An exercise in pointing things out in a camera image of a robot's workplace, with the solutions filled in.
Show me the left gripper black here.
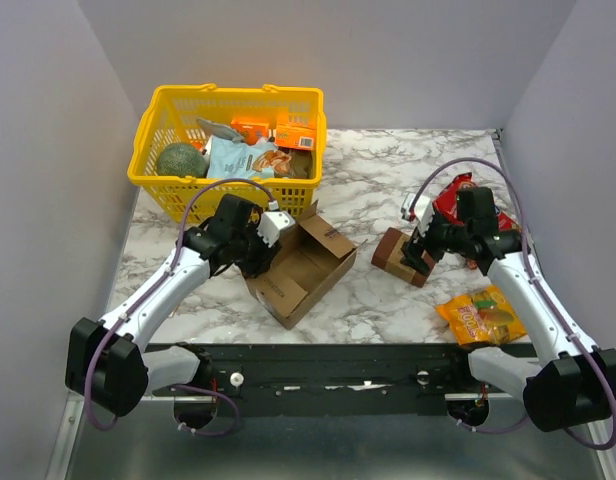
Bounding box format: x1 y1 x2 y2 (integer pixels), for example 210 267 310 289
231 219 283 279

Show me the maroon scouring pads pack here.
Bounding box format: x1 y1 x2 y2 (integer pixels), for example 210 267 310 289
371 227 428 288

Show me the brown cardboard express box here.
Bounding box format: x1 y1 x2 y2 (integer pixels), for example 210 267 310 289
246 203 357 330

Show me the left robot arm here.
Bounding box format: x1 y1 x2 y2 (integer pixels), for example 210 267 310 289
65 194 294 417

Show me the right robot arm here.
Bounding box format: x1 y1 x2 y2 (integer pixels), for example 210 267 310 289
401 187 616 432

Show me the orange box left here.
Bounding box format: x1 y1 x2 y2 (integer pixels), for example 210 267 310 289
230 117 270 145

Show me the orange box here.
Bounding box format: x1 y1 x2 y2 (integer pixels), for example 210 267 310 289
230 117 270 145
273 113 317 151

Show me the orange box right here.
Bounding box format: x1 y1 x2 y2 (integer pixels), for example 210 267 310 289
273 113 317 151

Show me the red candy bag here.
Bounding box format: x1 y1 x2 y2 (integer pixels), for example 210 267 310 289
431 172 523 271

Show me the light blue chips bag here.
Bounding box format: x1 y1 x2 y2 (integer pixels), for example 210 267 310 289
206 138 292 179

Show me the yellow orange snack bag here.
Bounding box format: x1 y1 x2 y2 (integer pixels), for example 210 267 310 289
435 285 527 346

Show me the green melon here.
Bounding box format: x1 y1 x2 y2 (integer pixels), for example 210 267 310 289
156 142 208 178

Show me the yellow plastic shopping basket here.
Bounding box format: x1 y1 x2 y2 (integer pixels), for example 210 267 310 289
127 84 327 223

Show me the grey foil packet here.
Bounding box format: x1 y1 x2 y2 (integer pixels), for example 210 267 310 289
196 118 244 144

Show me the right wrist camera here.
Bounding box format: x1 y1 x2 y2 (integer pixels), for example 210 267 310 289
400 193 435 236

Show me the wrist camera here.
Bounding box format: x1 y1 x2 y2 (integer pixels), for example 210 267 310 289
400 193 435 236
256 211 295 248

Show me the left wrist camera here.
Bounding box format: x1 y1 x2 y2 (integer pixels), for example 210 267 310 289
256 211 295 248

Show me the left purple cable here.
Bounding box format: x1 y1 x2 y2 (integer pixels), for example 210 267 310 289
83 177 279 438

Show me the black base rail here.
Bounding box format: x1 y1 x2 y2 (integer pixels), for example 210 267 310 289
142 342 539 419

